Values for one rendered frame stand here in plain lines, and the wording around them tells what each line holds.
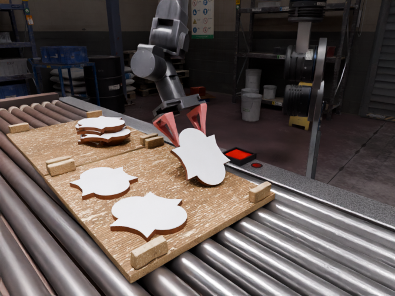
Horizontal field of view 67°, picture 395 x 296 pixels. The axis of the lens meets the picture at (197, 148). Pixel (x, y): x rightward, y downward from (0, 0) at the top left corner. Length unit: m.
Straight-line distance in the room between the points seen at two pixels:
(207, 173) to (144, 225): 0.20
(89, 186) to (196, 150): 0.24
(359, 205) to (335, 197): 0.05
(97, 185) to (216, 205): 0.26
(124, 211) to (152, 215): 0.05
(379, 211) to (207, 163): 0.37
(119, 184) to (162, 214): 0.15
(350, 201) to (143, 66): 0.52
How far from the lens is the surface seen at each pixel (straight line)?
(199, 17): 6.76
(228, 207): 0.60
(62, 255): 0.56
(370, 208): 0.72
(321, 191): 0.74
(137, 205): 0.59
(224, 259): 0.51
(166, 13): 0.72
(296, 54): 1.27
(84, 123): 0.97
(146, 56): 0.64
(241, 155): 0.85
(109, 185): 0.67
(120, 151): 0.87
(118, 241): 0.53
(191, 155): 0.66
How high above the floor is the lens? 1.26
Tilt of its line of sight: 22 degrees down
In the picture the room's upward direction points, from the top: straight up
